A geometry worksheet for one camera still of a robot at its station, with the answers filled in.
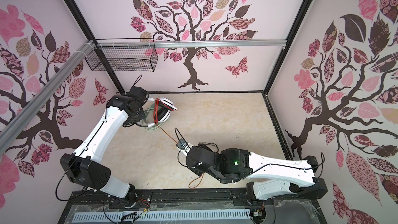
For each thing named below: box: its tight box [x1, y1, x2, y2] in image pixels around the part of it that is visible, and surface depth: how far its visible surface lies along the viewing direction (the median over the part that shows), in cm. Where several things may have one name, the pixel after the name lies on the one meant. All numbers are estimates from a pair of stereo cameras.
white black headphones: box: [154, 97, 178, 123], surface depth 81 cm
